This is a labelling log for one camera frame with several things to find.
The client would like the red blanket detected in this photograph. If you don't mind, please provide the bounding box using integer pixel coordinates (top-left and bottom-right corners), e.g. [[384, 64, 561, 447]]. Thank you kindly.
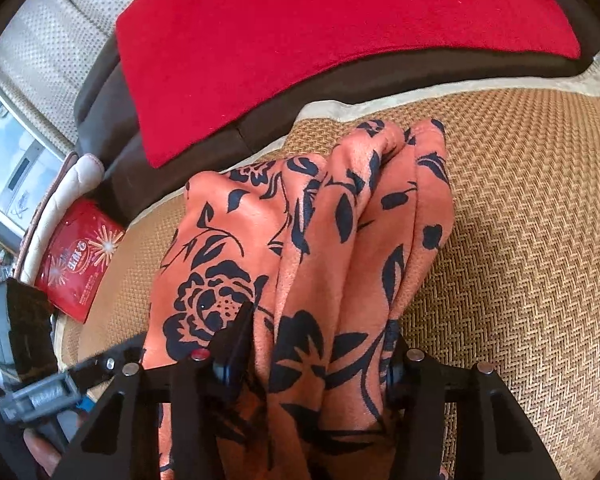
[[115, 0, 581, 170]]

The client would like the beige dotted curtain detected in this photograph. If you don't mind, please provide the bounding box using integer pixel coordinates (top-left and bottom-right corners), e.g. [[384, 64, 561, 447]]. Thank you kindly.
[[0, 0, 156, 161]]

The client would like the woven straw sofa mat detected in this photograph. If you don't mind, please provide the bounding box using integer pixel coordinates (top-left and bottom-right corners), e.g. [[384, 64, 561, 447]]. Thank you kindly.
[[77, 77, 600, 480]]

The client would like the red gift box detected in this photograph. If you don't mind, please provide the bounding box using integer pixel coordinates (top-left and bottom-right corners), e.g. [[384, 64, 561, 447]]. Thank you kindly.
[[34, 197, 127, 325]]

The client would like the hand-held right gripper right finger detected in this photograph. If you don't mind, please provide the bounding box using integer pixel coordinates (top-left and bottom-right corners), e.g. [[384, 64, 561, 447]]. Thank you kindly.
[[384, 332, 564, 480]]

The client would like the brown leather sofa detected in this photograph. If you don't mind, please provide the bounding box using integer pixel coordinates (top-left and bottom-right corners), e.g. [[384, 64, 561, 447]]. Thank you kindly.
[[72, 0, 600, 222]]

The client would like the person's left hand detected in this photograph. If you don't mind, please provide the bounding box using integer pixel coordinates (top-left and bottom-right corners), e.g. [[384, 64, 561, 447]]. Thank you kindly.
[[22, 429, 65, 477]]

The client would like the orange black floral garment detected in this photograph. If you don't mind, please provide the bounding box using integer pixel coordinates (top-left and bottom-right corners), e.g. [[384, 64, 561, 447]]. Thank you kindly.
[[150, 119, 455, 480]]

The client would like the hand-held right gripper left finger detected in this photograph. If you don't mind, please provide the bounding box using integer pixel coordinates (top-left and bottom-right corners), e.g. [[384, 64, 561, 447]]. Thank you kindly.
[[52, 301, 256, 480]]

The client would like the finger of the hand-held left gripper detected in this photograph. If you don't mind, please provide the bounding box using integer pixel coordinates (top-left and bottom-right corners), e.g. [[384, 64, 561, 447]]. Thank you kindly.
[[62, 344, 147, 392]]

